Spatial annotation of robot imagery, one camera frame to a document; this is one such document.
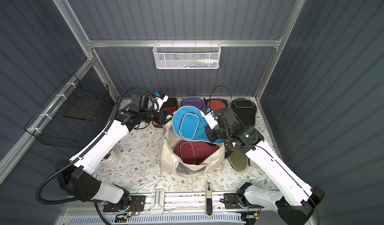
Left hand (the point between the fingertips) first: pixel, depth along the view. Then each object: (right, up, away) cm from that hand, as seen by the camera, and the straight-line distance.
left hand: (172, 116), depth 75 cm
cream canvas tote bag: (-1, -22, -3) cm, 23 cm away
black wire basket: (-50, +1, 0) cm, 50 cm away
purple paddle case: (+11, +11, +41) cm, 44 cm away
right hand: (+18, -4, -6) cm, 20 cm away
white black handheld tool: (+18, -41, -6) cm, 45 cm away
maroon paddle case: (+11, -21, +11) cm, 27 cm away
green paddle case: (+36, -26, +11) cm, 46 cm away
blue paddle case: (+8, -3, -7) cm, 12 cm away
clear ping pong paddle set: (+28, +8, +39) cm, 49 cm away
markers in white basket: (+17, +33, +17) cm, 41 cm away
